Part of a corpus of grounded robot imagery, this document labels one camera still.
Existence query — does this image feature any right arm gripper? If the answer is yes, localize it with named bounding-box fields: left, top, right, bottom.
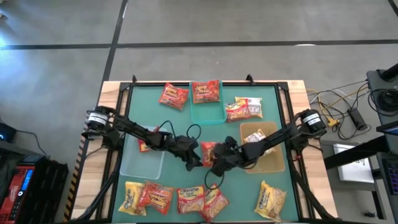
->
left=210, top=143, right=246, bottom=177

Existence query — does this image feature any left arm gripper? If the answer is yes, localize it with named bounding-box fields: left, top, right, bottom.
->
left=170, top=136, right=203, bottom=172

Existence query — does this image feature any red yellow beef ramen pack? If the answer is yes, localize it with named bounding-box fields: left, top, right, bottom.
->
left=137, top=126, right=161, bottom=153
left=177, top=185, right=206, bottom=214
left=198, top=183, right=230, bottom=223
left=224, top=98, right=252, bottom=123

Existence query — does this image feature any yellow chicken ramen pack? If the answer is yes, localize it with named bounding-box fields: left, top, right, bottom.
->
left=254, top=180, right=287, bottom=222
left=235, top=96, right=264, bottom=119
left=118, top=180, right=147, bottom=217
left=243, top=128, right=277, bottom=156

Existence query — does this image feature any teal plastic bin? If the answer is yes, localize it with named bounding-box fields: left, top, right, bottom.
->
left=188, top=80, right=228, bottom=126

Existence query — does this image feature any green table mat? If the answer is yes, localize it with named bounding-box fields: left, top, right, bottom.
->
left=111, top=85, right=300, bottom=223

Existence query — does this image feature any clear plastic bin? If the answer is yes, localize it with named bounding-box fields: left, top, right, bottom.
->
left=119, top=125, right=165, bottom=180

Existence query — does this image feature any amber plastic bin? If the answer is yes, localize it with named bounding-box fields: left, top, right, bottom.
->
left=239, top=121, right=285, bottom=174

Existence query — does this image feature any yellow black hazard strip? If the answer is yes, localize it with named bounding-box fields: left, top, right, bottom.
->
left=63, top=136, right=87, bottom=222

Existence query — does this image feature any white paper sheet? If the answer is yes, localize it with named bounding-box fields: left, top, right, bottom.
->
left=333, top=143, right=376, bottom=184

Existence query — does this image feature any black diagonal beam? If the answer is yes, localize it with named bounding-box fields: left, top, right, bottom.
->
left=323, top=135, right=398, bottom=170

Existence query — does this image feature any grey metal side table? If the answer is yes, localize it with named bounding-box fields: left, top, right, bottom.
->
left=320, top=139, right=388, bottom=220

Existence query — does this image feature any black power strip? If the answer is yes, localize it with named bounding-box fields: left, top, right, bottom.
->
left=347, top=107, right=368, bottom=131

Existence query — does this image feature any black plastic crate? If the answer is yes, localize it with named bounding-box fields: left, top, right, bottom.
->
left=17, top=157, right=70, bottom=224

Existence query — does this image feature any dark laptop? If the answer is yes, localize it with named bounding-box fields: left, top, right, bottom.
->
left=376, top=121, right=398, bottom=138

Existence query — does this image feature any grey equipment cart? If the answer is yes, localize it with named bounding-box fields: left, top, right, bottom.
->
left=366, top=68, right=398, bottom=125

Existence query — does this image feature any dark keyboard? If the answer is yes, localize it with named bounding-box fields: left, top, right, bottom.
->
left=384, top=155, right=398, bottom=197

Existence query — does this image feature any red device with blue display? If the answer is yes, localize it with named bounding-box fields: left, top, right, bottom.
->
left=0, top=164, right=35, bottom=224

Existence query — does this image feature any black device with blue light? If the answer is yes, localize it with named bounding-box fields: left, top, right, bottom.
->
left=0, top=122, right=18, bottom=144

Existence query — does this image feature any black pole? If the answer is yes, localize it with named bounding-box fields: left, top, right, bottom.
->
left=381, top=63, right=398, bottom=81

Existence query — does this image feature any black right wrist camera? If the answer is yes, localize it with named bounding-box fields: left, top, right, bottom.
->
left=224, top=136, right=238, bottom=149

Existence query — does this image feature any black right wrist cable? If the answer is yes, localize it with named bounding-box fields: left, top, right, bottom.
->
left=203, top=169, right=226, bottom=191

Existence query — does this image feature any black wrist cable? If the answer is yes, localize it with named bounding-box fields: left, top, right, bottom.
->
left=203, top=169, right=226, bottom=191
left=157, top=120, right=203, bottom=141

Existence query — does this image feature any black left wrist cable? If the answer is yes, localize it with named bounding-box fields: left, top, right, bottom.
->
left=157, top=120, right=203, bottom=141

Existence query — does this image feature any black metal table frame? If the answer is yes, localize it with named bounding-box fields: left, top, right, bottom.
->
left=74, top=74, right=338, bottom=224

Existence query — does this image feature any yellow floor cable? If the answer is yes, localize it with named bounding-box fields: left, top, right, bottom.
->
left=307, top=88, right=371, bottom=128

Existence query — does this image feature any black cable coil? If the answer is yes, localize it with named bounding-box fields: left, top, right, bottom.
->
left=368, top=88, right=398, bottom=113

